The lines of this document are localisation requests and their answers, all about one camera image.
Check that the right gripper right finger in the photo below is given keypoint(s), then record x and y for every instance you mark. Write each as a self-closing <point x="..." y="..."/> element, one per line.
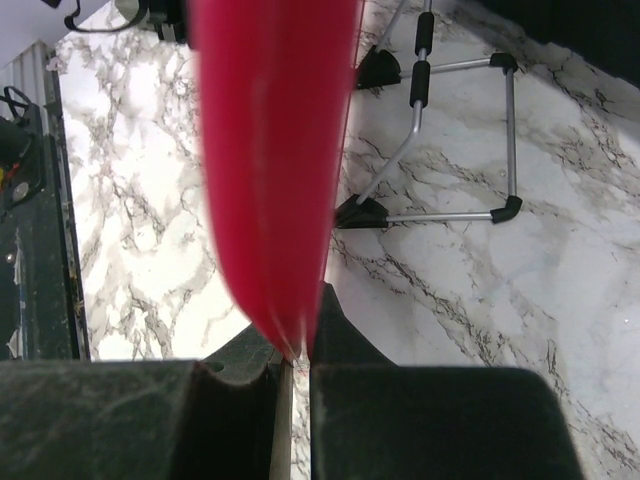
<point x="374" y="419"/>

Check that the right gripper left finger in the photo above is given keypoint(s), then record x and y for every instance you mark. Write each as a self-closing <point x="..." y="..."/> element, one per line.
<point x="209" y="418"/>

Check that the pink framed whiteboard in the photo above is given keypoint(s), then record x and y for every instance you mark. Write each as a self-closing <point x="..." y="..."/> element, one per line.
<point x="274" y="81"/>

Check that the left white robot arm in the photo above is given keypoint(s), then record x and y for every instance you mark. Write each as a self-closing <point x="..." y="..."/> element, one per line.
<point x="168" y="19"/>

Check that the black whiteboard stand foot right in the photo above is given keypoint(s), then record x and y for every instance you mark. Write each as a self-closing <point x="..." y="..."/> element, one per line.
<point x="368" y="215"/>

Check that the black whiteboard stand foot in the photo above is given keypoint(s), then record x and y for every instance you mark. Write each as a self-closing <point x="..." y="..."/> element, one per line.
<point x="378" y="68"/>
<point x="368" y="215"/>

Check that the black whiteboard stand foot left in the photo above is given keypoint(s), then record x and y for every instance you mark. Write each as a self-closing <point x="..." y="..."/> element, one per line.
<point x="378" y="68"/>

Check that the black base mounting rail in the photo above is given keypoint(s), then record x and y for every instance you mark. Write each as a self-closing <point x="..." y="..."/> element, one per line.
<point x="42" y="312"/>

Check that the silver wire stand frame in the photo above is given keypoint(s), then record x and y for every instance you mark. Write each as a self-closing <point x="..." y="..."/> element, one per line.
<point x="441" y="145"/>

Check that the aluminium extrusion frame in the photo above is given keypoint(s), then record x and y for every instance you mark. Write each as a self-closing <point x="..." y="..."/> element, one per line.
<point x="31" y="73"/>

